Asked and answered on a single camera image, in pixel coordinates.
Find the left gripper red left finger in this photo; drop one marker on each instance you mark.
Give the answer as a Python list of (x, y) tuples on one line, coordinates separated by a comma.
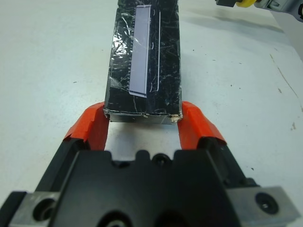
[(90, 127)]

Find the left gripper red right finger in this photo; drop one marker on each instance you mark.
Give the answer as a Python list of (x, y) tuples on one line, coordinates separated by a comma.
[(196, 125)]

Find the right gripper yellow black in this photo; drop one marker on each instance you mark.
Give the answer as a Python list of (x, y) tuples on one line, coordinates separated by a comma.
[(243, 2)]

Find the black glossy box lid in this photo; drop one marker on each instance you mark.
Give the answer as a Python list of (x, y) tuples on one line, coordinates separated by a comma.
[(142, 59)]

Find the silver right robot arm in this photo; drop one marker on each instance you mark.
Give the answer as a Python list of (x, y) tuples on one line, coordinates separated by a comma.
[(281, 7)]

